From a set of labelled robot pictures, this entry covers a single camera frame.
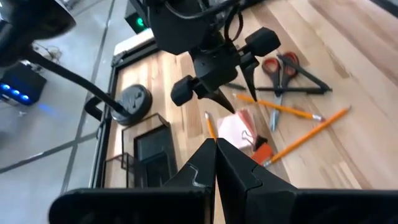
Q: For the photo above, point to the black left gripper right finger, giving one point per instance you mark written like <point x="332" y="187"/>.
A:
<point x="248" y="202"/>

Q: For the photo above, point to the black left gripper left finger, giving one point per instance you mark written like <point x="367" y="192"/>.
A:
<point x="186" y="205"/>

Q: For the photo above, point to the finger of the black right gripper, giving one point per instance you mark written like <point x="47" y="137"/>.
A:
<point x="219" y="97"/>
<point x="249" y="71"/>

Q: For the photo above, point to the orange wooden pencil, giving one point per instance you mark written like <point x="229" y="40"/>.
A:
<point x="289" y="109"/>
<point x="211" y="126"/>
<point x="308" y="135"/>

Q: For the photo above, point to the pink sticky note pad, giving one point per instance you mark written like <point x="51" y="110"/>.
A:
<point x="231" y="130"/>

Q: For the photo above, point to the black pen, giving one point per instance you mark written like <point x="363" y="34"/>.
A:
<point x="295" y="90"/>
<point x="311" y="77"/>

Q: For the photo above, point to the small orange block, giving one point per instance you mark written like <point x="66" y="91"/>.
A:
<point x="262" y="154"/>

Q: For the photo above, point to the black binder clip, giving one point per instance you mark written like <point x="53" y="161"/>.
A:
<point x="260" y="140"/>

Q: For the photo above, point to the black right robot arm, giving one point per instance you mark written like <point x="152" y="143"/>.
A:
<point x="174" y="28"/>

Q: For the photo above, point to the black mesh desk organizer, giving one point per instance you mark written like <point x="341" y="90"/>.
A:
<point x="155" y="149"/>

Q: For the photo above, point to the black box with blue lights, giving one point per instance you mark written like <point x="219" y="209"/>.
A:
<point x="28" y="84"/>

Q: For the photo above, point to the black aluminium table frame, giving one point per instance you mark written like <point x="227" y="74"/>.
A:
<point x="100" y="146"/>

